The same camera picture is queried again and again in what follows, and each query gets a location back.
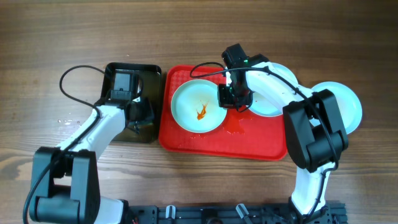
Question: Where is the light blue plate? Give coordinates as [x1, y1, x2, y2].
[312, 82, 363, 134]
[249, 62, 299, 117]
[170, 79, 227, 134]

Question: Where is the light blue plate bottom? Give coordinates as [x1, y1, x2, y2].
[312, 82, 363, 134]

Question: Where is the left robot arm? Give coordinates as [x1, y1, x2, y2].
[22, 99, 154, 224]

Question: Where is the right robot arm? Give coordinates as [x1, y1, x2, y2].
[218, 50, 348, 223]

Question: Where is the black water tray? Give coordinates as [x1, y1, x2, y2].
[95, 62, 164, 143]

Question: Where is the red plastic serving tray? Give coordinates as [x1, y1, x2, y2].
[159, 65, 287, 161]

